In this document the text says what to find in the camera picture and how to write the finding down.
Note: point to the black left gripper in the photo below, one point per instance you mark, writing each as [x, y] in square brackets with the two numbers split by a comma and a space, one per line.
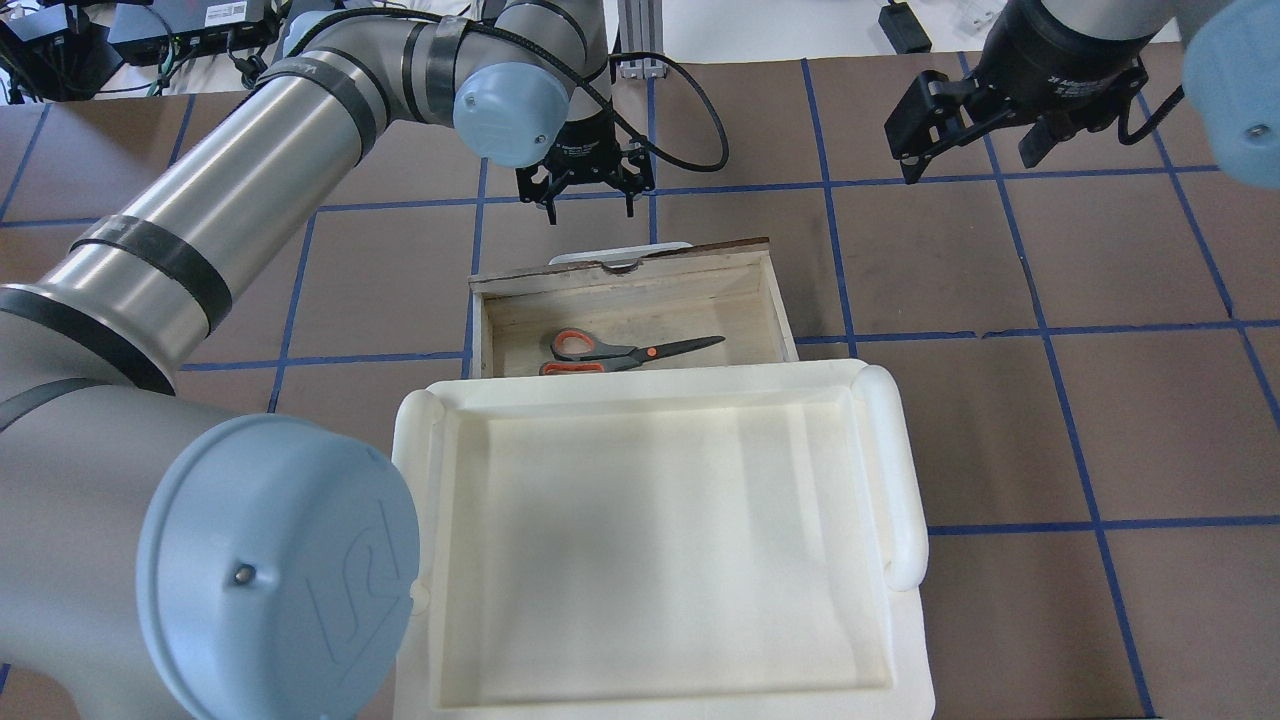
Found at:
[585, 148]

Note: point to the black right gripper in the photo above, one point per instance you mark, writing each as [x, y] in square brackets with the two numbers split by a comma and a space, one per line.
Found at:
[1060, 55]

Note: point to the orange handled scissors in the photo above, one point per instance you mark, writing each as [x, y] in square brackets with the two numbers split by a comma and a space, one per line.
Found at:
[581, 352]

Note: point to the light wooden drawer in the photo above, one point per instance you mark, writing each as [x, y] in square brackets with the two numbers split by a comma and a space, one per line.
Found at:
[643, 296]

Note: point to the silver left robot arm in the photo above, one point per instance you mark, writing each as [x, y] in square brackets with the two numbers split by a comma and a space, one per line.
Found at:
[167, 559]

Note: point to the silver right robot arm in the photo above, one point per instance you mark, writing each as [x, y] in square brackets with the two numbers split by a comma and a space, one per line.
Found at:
[1217, 57]

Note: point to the black power adapter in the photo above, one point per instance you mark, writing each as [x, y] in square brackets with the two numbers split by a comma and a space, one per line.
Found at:
[903, 29]

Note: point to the brown paper table cover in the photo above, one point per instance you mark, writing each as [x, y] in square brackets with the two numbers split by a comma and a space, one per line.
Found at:
[1087, 356]

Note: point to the white plastic tray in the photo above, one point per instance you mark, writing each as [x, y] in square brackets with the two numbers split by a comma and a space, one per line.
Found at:
[730, 542]

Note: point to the aluminium frame post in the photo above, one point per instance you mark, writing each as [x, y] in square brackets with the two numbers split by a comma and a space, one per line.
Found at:
[640, 32]

